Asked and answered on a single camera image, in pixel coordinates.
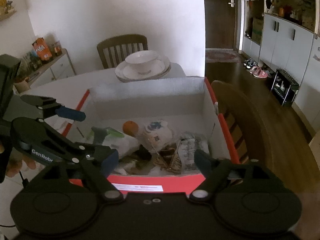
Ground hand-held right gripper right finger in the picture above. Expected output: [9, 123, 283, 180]
[187, 149, 279, 203]

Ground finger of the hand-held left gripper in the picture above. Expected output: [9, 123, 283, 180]
[24, 119, 112, 165]
[21, 94, 87, 122]

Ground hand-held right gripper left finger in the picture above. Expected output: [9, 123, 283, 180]
[25, 149, 125, 204]

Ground silver striped snack packet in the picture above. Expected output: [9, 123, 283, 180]
[179, 132, 210, 173]

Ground green white snack packet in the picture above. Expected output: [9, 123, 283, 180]
[86, 126, 140, 159]

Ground cookie print snack packet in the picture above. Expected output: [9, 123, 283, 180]
[152, 147, 182, 173]

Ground red cardboard box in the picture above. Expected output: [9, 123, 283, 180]
[59, 76, 241, 195]

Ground orange tangerine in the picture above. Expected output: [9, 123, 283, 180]
[122, 121, 139, 137]

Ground white blue-print snack packet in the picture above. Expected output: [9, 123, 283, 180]
[139, 119, 175, 153]

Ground grey glass-topped desktop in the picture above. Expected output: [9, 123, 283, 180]
[0, 62, 187, 233]

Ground person's left hand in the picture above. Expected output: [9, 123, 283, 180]
[6, 151, 38, 178]

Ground group of small bottles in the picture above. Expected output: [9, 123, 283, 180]
[21, 51, 40, 72]

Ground orange snack bag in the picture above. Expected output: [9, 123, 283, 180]
[32, 37, 53, 62]

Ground white side cabinet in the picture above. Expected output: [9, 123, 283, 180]
[15, 49, 77, 90]

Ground wooden round-back chair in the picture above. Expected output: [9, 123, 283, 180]
[211, 80, 273, 178]

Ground white plate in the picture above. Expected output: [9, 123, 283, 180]
[116, 65, 172, 82]

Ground white bowl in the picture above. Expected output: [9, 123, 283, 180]
[124, 50, 160, 77]

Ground wooden slat-back chair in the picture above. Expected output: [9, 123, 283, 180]
[97, 34, 148, 69]

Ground stack of white dishes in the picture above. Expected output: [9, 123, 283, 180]
[114, 55, 171, 80]

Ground pink shoes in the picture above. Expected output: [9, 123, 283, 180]
[250, 66, 269, 78]

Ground patterned doormat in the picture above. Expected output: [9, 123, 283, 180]
[205, 50, 240, 63]

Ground black metal rack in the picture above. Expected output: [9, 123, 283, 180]
[270, 69, 300, 107]

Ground brown door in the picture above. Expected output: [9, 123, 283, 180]
[204, 0, 238, 49]

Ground cardboard box in cabinet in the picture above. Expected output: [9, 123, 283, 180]
[251, 17, 263, 44]

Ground stuffed toy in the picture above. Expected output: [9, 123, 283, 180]
[265, 0, 280, 14]

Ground wooden wall shelf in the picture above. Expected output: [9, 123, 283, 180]
[0, 9, 17, 20]

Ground white wall cabinet unit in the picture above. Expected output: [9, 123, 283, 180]
[240, 0, 320, 135]

